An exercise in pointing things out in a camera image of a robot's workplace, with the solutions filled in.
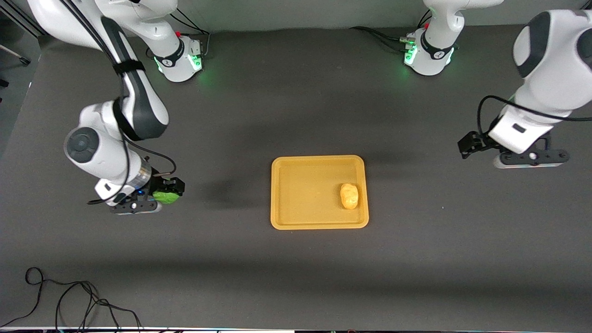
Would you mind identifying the thin black loose cable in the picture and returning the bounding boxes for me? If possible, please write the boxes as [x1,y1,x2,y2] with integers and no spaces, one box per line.
[0,267,143,332]

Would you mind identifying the black metal frame rail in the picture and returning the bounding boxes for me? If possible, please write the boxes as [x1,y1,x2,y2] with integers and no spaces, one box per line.
[0,9,47,66]

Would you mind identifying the black left arm base cables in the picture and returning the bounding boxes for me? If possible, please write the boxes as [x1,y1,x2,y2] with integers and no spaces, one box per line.
[349,8,433,52]

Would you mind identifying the green apple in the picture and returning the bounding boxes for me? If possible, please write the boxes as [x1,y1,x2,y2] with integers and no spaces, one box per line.
[153,190,181,205]

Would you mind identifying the yellow potato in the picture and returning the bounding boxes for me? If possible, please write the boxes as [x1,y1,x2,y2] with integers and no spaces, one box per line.
[340,183,359,210]

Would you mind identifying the black arm base cables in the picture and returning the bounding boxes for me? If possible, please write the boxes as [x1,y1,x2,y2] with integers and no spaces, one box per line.
[146,8,211,60]
[349,8,433,52]

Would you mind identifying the black right arm base cables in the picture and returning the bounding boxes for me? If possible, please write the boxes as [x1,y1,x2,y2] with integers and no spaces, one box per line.
[146,8,211,60]

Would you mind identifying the yellow plastic tray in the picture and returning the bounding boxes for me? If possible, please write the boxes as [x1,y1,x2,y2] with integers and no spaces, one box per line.
[270,155,370,230]

